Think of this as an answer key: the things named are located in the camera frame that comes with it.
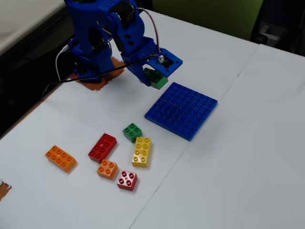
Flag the yellow 2x4 block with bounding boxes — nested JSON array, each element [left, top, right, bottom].
[[131, 136, 152, 168]]

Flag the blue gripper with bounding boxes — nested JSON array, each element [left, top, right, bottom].
[[120, 37, 162, 87]]

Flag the thin servo wire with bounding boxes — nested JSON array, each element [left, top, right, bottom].
[[135, 8, 163, 58]]

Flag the orange 2x4 block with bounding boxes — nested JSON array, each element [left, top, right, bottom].
[[44, 145, 77, 173]]

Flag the green partition panel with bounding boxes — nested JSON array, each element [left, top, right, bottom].
[[152, 0, 264, 41]]

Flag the orange 2x2 block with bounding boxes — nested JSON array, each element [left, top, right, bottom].
[[96, 159, 119, 180]]

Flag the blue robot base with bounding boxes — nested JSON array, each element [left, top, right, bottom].
[[68, 35, 115, 84]]

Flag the black chair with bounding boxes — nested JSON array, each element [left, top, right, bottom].
[[250, 0, 305, 57]]

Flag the green 2x4 block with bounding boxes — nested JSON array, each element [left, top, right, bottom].
[[143, 67, 169, 90]]

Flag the red 2x2 block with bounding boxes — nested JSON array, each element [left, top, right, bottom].
[[116, 170, 138, 191]]

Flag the white cable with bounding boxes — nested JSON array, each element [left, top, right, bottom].
[[55, 44, 72, 82]]

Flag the red 2x4 block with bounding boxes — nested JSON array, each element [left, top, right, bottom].
[[88, 133, 118, 164]]

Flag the white side desk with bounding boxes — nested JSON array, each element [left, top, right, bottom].
[[0, 0, 72, 56]]

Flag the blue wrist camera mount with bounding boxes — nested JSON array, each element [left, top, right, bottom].
[[148, 47, 183, 78]]

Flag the blue 8x8 studded baseplate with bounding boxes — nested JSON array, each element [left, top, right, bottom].
[[144, 82, 218, 142]]

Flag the green 2x2 block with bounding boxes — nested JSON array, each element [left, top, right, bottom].
[[122, 122, 143, 143]]

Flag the black cable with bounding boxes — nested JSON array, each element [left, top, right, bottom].
[[41, 55, 155, 99]]

